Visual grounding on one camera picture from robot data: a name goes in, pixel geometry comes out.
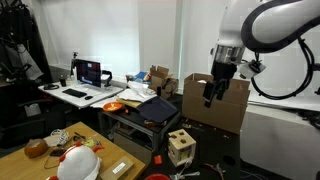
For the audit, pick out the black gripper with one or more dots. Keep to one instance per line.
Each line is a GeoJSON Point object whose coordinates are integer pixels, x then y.
{"type": "Point", "coordinates": [223, 71]}

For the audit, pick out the plain silver fork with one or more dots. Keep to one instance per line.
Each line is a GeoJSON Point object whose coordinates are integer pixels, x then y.
{"type": "Point", "coordinates": [193, 173]}

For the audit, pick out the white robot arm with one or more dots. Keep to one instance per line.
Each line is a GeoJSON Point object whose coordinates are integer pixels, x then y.
{"type": "Point", "coordinates": [283, 23]}

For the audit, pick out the silver fork with white tape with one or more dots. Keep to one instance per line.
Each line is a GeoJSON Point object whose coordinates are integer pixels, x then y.
{"type": "Point", "coordinates": [188, 163]}

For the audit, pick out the white packing paper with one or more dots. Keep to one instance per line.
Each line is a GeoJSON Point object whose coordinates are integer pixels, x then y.
{"type": "Point", "coordinates": [201, 81]}

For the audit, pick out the large cardboard box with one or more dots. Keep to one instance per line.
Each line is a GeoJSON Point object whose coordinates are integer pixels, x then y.
{"type": "Point", "coordinates": [230, 113]}

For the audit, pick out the small open cardboard box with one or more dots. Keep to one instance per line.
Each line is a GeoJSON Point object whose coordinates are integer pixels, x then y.
{"type": "Point", "coordinates": [160, 80]}

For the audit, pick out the dark blue bin lid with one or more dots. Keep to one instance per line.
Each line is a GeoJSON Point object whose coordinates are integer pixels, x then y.
{"type": "Point", "coordinates": [156, 110]}

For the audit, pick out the wooden shape sorter cube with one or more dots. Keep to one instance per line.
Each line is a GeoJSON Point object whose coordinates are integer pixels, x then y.
{"type": "Point", "coordinates": [181, 148]}

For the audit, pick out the blue bag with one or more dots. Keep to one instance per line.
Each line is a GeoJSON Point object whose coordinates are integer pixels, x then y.
{"type": "Point", "coordinates": [141, 76]}

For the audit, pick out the white plastic bag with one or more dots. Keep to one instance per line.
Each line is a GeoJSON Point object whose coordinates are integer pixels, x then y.
{"type": "Point", "coordinates": [136, 91]}

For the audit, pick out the white cabinet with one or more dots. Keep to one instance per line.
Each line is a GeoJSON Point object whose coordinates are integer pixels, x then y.
{"type": "Point", "coordinates": [276, 143]}

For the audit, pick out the black metal cart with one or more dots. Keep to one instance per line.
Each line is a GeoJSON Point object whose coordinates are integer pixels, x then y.
{"type": "Point", "coordinates": [133, 118]}

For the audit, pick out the tan folder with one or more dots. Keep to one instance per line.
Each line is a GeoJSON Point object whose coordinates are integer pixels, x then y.
{"type": "Point", "coordinates": [128, 103]}

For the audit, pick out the small orange block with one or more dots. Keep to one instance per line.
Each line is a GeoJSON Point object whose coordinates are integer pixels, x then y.
{"type": "Point", "coordinates": [158, 159]}

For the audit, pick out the orange bowl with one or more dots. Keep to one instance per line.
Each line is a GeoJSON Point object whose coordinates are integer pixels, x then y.
{"type": "Point", "coordinates": [113, 107]}

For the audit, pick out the red plastic bowl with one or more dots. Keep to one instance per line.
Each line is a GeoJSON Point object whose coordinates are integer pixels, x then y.
{"type": "Point", "coordinates": [157, 177]}

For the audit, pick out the black headset stand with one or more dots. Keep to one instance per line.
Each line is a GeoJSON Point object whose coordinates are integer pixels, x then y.
{"type": "Point", "coordinates": [109, 75]}

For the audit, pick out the white desk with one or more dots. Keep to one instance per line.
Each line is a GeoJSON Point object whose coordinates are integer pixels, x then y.
{"type": "Point", "coordinates": [100, 93]}

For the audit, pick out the flat cardboard box white label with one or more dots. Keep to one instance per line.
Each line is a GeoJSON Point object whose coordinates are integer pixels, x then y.
{"type": "Point", "coordinates": [116, 168]}

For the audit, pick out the black computer mouse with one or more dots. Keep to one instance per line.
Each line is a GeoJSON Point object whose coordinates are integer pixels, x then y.
{"type": "Point", "coordinates": [89, 97]}

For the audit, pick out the green yellow toy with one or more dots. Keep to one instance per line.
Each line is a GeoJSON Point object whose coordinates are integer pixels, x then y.
{"type": "Point", "coordinates": [90, 143]}

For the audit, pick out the black keyboard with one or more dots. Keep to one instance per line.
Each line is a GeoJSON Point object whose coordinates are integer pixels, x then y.
{"type": "Point", "coordinates": [75, 93]}

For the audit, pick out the black webcam tripod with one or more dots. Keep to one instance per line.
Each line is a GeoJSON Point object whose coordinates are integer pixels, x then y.
{"type": "Point", "coordinates": [72, 65]}

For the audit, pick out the black cup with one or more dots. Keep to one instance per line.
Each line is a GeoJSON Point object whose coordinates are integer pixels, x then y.
{"type": "Point", "coordinates": [63, 81]}

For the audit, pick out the white patterned cloth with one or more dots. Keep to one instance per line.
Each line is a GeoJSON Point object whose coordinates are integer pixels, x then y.
{"type": "Point", "coordinates": [58, 136]}

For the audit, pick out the black phone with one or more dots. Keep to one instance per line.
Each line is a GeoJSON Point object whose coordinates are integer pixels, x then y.
{"type": "Point", "coordinates": [57, 152]}

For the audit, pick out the black headphones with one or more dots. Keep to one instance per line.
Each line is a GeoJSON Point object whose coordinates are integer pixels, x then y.
{"type": "Point", "coordinates": [45, 87]}

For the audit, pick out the white paper bag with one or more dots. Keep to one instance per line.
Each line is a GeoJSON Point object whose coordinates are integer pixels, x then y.
{"type": "Point", "coordinates": [32, 110]}

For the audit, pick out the black office chair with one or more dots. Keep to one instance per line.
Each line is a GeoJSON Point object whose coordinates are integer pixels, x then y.
{"type": "Point", "coordinates": [33, 126]}

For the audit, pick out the brown ball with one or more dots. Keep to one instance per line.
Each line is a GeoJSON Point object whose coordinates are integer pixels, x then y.
{"type": "Point", "coordinates": [35, 148]}

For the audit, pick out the grey fabric panel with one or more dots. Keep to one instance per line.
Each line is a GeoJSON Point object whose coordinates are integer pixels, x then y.
{"type": "Point", "coordinates": [26, 63]}

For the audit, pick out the wooden table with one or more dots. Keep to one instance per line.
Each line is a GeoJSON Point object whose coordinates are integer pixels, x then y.
{"type": "Point", "coordinates": [20, 166]}

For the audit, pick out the black hanging cloth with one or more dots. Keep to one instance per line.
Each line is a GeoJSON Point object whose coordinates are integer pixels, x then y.
{"type": "Point", "coordinates": [13, 20]}

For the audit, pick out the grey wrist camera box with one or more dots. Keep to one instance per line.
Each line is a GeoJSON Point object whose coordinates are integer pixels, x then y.
{"type": "Point", "coordinates": [250, 70]}

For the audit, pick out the black camera stand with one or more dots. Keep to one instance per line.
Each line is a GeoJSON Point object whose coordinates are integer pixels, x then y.
{"type": "Point", "coordinates": [317, 66]}

